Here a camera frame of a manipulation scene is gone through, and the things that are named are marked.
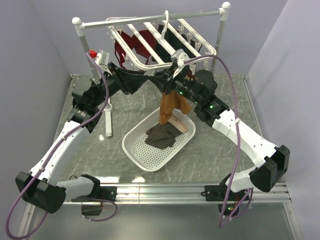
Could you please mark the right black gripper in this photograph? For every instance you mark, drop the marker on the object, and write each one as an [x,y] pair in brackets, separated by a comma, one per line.
[163,81]

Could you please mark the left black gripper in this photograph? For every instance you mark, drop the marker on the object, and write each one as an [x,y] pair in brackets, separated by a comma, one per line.
[128,81]

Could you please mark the orange-brown underwear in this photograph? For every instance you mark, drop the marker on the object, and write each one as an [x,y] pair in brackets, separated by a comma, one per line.
[172,101]

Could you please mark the white clip hanger frame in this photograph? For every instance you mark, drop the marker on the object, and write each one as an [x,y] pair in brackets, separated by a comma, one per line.
[190,37]

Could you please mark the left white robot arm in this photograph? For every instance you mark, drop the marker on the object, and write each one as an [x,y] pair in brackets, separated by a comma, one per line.
[41,186]

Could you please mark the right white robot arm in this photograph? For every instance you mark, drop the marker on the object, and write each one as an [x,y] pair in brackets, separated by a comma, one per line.
[270,161]

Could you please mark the black garment on hanger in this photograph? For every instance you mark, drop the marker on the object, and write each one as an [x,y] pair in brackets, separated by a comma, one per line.
[175,43]

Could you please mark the grey beige-banded underwear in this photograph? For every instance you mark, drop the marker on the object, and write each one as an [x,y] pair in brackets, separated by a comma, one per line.
[162,136]

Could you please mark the beige argyle sock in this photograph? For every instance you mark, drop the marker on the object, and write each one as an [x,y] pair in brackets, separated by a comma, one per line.
[191,73]

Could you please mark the red bra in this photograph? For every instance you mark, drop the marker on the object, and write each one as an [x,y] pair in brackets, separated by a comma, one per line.
[136,45]

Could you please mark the silver drying rack stand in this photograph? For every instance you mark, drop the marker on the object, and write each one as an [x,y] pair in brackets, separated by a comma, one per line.
[96,70]

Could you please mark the white perforated laundry basket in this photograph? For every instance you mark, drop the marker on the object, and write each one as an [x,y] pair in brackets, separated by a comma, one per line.
[149,158]

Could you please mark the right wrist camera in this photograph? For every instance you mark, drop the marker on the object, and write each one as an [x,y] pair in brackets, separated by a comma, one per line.
[179,57]

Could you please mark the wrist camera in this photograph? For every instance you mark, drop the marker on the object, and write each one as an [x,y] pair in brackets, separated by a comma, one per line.
[179,57]
[101,58]

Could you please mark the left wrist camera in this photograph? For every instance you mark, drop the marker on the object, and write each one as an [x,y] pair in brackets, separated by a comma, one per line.
[101,58]

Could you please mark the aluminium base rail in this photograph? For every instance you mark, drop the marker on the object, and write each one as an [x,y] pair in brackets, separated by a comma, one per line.
[172,193]

